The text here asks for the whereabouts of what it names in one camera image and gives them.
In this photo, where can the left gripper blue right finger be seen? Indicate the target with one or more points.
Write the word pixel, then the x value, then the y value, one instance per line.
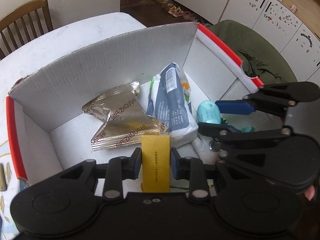
pixel 192 170

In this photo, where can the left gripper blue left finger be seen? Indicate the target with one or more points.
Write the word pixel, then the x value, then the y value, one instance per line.
pixel 118 170

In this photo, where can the red cardboard shoe box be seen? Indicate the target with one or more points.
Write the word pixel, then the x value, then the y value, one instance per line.
pixel 49 132

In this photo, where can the teal egg-shaped toy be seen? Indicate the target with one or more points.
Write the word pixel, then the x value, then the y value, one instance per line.
pixel 208 112

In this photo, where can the shoes on floor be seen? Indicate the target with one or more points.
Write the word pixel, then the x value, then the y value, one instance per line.
pixel 176 11

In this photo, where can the white wall cabinet unit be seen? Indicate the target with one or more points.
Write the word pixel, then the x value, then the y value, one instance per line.
pixel 291 26

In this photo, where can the gold foil snack packet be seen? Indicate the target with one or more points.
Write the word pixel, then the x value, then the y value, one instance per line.
pixel 124 119

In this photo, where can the yellow small carton box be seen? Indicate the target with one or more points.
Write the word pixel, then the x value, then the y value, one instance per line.
pixel 156 163

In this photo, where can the white blue snack bag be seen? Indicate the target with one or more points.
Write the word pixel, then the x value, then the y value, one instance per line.
pixel 169 102

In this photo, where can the lime green tube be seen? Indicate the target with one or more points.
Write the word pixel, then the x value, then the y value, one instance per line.
pixel 3 183

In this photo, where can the person's right hand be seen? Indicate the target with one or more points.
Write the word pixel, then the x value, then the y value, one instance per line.
pixel 310 193

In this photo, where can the white rabbit-shaped device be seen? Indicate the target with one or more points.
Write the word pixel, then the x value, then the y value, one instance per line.
pixel 207 150

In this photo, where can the brown wooden chair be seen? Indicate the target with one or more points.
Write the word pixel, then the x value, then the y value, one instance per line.
pixel 24 24

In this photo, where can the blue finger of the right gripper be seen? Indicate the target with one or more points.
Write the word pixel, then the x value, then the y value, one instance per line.
pixel 215 130
pixel 238 107

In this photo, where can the olive green jacket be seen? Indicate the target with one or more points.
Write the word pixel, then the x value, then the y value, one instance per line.
pixel 259 58

